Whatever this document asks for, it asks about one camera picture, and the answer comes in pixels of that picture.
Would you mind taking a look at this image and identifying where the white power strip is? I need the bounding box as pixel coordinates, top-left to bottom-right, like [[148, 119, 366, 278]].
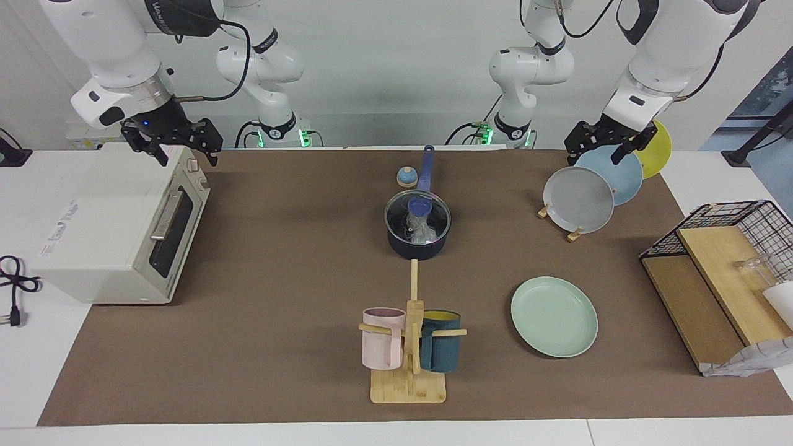
[[67, 126, 128, 151]]

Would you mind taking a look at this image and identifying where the light blue plate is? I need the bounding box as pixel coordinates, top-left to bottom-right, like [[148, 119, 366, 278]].
[[575, 144, 644, 206]]

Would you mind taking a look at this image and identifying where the yellow plate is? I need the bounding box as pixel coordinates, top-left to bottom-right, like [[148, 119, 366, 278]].
[[635, 120, 672, 180]]

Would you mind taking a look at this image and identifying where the clear bag of vermicelli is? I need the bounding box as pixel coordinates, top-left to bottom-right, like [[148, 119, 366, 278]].
[[406, 214, 434, 243]]

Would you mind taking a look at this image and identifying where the glass lid with blue knob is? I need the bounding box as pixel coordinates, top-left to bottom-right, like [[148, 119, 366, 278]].
[[384, 190, 452, 245]]

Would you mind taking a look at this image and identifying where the white toaster oven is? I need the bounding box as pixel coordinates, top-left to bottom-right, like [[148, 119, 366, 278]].
[[31, 142, 211, 305]]

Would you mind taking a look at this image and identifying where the dark teal mug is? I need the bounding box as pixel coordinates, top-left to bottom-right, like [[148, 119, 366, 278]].
[[420, 310, 462, 373]]

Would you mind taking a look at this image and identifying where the brown table mat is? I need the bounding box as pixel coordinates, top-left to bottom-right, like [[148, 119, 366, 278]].
[[37, 149, 793, 427]]

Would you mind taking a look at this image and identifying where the white cup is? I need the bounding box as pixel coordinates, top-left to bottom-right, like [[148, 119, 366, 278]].
[[762, 282, 793, 329]]

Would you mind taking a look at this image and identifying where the black table clamp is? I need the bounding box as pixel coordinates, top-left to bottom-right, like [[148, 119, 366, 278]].
[[0, 127, 33, 168]]

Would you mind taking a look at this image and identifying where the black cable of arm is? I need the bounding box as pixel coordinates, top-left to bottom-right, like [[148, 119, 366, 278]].
[[173, 20, 252, 103], [674, 43, 725, 102]]

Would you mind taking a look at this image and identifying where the light wooden board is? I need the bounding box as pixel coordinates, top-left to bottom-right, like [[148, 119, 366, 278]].
[[677, 226, 793, 346]]

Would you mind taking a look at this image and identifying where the black power cable with plug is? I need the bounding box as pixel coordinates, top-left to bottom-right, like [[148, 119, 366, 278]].
[[0, 255, 43, 328]]

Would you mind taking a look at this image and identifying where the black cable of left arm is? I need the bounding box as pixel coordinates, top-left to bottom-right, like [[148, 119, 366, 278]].
[[674, 43, 725, 102]]

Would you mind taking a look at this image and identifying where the wooden plate rack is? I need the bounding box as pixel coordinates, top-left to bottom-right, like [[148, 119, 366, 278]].
[[538, 201, 584, 242]]

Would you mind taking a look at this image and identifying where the pink mug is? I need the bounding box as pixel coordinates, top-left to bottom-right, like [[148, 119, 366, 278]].
[[361, 308, 406, 371]]

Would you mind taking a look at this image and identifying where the wooden mug stand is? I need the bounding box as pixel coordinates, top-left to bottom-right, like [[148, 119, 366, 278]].
[[358, 259, 467, 404]]

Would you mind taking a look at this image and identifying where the black stand leg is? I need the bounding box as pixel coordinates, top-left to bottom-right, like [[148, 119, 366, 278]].
[[722, 99, 793, 167]]

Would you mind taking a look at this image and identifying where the clear glass cup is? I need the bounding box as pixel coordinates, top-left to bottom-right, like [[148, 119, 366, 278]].
[[734, 253, 779, 289]]

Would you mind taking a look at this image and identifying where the darker wooden board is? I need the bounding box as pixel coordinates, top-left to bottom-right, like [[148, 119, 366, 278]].
[[641, 255, 744, 372]]

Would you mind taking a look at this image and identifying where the dark blue long-handled pot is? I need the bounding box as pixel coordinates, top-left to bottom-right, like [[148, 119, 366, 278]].
[[385, 144, 452, 261]]

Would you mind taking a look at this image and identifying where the mint green plate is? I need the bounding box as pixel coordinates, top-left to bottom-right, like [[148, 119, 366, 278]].
[[510, 276, 599, 359]]

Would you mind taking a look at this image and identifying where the black wire basket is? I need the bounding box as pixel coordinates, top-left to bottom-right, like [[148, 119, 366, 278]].
[[639, 200, 793, 292]]

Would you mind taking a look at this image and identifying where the grey patterned paper bag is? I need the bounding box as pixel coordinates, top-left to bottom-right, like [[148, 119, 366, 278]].
[[700, 336, 793, 377]]

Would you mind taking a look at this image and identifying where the grey plate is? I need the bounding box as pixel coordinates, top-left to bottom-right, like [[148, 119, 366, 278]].
[[543, 166, 615, 234]]

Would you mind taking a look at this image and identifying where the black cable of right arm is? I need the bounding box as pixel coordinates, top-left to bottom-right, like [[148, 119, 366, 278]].
[[173, 20, 252, 103]]

